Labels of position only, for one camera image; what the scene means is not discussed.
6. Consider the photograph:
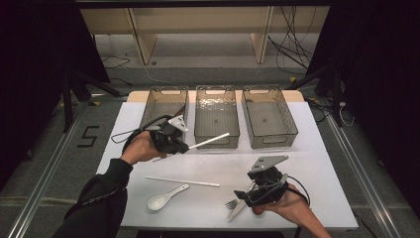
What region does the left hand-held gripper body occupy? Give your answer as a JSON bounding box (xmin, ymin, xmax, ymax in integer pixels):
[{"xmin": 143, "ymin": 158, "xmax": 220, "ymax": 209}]
[{"xmin": 149, "ymin": 114, "xmax": 190, "ymax": 156}]

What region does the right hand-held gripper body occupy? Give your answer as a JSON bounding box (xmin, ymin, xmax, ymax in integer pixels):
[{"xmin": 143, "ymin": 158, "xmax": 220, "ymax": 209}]
[{"xmin": 245, "ymin": 155, "xmax": 290, "ymax": 208}]

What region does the metal fork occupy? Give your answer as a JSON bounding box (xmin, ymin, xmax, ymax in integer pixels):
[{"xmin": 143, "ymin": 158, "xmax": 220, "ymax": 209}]
[{"xmin": 224, "ymin": 184, "xmax": 256, "ymax": 210}]

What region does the metal knife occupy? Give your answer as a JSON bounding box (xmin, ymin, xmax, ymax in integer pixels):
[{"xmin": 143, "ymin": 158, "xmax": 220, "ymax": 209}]
[{"xmin": 227, "ymin": 197, "xmax": 249, "ymax": 221}]

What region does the smoky clear plastic bin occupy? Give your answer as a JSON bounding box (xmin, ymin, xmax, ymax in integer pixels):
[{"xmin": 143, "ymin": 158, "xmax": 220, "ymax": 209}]
[
  {"xmin": 193, "ymin": 84, "xmax": 241, "ymax": 150},
  {"xmin": 241, "ymin": 84, "xmax": 299, "ymax": 150},
  {"xmin": 137, "ymin": 85, "xmax": 190, "ymax": 150}
]

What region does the white ceramic spoon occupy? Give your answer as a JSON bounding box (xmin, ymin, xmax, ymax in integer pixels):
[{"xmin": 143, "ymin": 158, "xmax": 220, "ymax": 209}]
[{"xmin": 147, "ymin": 183, "xmax": 191, "ymax": 212}]

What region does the person's left hand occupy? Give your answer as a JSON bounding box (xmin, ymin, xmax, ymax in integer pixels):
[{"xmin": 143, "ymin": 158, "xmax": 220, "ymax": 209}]
[{"xmin": 120, "ymin": 131, "xmax": 168, "ymax": 167}]

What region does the person's right hand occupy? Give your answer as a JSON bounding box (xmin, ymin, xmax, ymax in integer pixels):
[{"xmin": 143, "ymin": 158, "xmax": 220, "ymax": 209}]
[{"xmin": 252, "ymin": 192, "xmax": 319, "ymax": 230}]

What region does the black tripod stand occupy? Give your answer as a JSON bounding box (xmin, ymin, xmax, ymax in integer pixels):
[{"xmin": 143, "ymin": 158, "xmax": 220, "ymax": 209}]
[{"xmin": 60, "ymin": 68, "xmax": 125, "ymax": 134}]

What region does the black metal stand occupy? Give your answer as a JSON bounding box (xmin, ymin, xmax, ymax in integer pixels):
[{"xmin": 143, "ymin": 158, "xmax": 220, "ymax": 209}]
[{"xmin": 285, "ymin": 63, "xmax": 345, "ymax": 128}]

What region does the light wooden desk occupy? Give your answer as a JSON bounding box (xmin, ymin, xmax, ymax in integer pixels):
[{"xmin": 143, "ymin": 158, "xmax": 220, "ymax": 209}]
[{"xmin": 78, "ymin": 6, "xmax": 331, "ymax": 65}]

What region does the black curtain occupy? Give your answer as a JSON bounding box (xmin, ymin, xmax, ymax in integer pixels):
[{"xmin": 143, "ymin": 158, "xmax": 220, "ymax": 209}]
[
  {"xmin": 0, "ymin": 0, "xmax": 112, "ymax": 194},
  {"xmin": 305, "ymin": 0, "xmax": 420, "ymax": 212}
]

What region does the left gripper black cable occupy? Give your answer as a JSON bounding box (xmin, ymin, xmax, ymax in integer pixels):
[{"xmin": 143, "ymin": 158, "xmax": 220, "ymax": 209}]
[{"xmin": 110, "ymin": 113, "xmax": 174, "ymax": 155}]

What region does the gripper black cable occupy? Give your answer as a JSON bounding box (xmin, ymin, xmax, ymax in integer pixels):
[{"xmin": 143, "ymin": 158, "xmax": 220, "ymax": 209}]
[
  {"xmin": 286, "ymin": 176, "xmax": 311, "ymax": 206},
  {"xmin": 110, "ymin": 113, "xmax": 174, "ymax": 155}
]

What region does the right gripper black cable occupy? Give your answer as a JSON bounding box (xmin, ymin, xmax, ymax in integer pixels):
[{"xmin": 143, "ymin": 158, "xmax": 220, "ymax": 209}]
[{"xmin": 286, "ymin": 176, "xmax": 311, "ymax": 206}]

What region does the white floor cable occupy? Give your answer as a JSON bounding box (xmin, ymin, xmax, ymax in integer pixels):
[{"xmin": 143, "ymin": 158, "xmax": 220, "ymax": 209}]
[{"xmin": 141, "ymin": 62, "xmax": 169, "ymax": 85}]

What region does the thin black floor cable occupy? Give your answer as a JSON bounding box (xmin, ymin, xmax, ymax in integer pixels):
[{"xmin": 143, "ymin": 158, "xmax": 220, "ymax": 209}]
[{"xmin": 100, "ymin": 55, "xmax": 132, "ymax": 70}]

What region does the metal floor rail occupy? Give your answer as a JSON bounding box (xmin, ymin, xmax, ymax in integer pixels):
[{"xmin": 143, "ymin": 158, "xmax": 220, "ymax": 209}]
[
  {"xmin": 5, "ymin": 98, "xmax": 97, "ymax": 238},
  {"xmin": 325, "ymin": 112, "xmax": 403, "ymax": 238}
]

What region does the white cable loop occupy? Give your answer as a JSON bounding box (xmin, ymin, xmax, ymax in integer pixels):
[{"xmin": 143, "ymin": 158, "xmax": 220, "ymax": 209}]
[{"xmin": 339, "ymin": 101, "xmax": 357, "ymax": 128}]

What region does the bundle of black floor cables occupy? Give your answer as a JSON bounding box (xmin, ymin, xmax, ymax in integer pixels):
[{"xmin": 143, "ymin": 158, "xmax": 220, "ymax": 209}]
[{"xmin": 266, "ymin": 6, "xmax": 318, "ymax": 75}]

